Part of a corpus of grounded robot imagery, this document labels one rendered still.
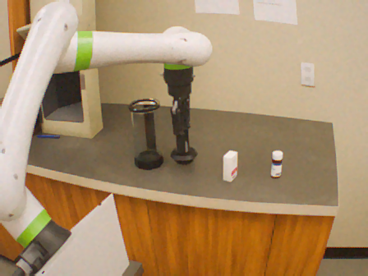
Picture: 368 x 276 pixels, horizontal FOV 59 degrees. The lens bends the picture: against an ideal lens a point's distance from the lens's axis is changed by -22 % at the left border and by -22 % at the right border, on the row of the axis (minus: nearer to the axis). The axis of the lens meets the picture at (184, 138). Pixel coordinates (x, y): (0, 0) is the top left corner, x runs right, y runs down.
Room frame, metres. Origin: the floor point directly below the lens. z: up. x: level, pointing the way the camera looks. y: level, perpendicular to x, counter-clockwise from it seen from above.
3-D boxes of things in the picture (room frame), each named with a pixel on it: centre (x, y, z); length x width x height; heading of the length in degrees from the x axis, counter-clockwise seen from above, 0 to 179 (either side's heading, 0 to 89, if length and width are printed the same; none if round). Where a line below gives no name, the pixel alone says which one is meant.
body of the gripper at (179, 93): (1.23, 0.01, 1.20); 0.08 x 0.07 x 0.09; 161
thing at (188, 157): (1.23, 0.00, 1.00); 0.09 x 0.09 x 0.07
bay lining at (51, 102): (1.67, 0.50, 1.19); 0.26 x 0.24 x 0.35; 71
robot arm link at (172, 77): (1.23, 0.01, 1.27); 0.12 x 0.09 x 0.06; 71
